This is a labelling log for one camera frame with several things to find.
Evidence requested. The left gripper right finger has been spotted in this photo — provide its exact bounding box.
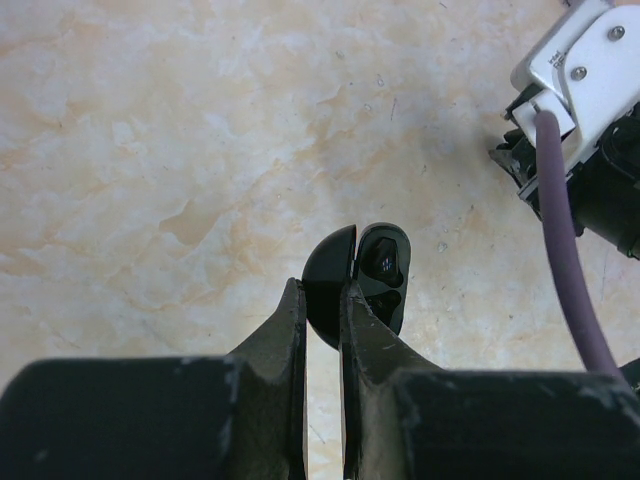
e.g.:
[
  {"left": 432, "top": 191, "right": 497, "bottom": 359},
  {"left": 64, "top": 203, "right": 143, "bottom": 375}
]
[{"left": 339, "top": 281, "right": 450, "bottom": 479}]

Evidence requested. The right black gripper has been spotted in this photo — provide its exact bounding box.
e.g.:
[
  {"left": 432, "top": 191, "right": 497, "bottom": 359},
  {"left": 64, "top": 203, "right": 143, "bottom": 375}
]
[{"left": 488, "top": 99, "right": 639, "bottom": 260}]

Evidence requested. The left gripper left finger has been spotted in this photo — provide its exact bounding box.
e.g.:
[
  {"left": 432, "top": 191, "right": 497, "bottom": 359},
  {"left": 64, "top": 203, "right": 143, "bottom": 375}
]
[{"left": 226, "top": 278, "right": 307, "bottom": 479}]

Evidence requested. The black round charging case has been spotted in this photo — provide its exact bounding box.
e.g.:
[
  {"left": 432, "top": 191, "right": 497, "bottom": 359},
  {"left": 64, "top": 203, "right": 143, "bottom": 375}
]
[{"left": 302, "top": 222, "right": 411, "bottom": 349}]

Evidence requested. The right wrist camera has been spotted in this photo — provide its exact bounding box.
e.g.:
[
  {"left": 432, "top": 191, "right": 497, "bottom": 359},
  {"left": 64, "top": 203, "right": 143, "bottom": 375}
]
[{"left": 509, "top": 1, "right": 639, "bottom": 171}]

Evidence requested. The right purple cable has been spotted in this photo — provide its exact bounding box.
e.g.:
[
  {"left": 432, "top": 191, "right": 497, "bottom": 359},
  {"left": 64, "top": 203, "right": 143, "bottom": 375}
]
[{"left": 533, "top": 110, "right": 626, "bottom": 381}]

